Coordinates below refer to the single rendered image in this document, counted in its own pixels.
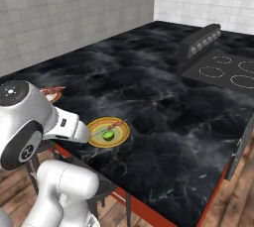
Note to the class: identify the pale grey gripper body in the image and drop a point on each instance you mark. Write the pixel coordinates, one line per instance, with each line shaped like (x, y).
(82, 133)

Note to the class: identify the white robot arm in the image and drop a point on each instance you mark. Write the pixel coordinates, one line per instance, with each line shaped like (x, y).
(29, 115)

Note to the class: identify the yellow patterned plate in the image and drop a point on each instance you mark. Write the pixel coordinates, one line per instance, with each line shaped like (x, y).
(119, 136)

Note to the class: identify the dark bar stool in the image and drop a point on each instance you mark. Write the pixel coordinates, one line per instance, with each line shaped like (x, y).
(34, 166)
(107, 188)

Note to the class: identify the black hob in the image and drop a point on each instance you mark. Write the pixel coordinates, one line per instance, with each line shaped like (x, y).
(228, 69)

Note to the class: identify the dark grey cupboard front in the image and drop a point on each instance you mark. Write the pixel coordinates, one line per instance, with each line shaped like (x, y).
(246, 145)

